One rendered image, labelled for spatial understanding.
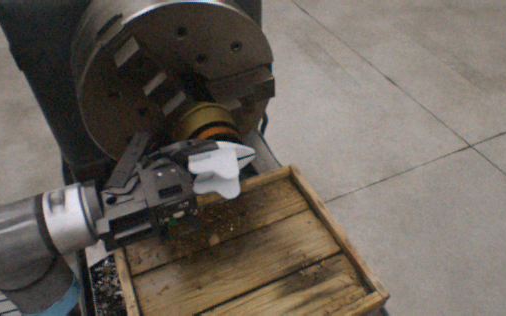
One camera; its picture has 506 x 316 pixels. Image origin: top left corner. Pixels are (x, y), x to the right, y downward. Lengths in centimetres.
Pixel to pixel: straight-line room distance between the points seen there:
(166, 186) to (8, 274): 19
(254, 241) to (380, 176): 144
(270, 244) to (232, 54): 32
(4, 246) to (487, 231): 186
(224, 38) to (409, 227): 146
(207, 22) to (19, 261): 38
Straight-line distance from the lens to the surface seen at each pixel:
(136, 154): 52
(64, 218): 46
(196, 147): 48
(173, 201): 44
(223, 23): 59
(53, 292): 56
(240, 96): 59
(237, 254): 66
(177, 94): 54
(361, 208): 189
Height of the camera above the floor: 145
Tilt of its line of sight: 45 degrees down
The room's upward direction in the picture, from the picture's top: straight up
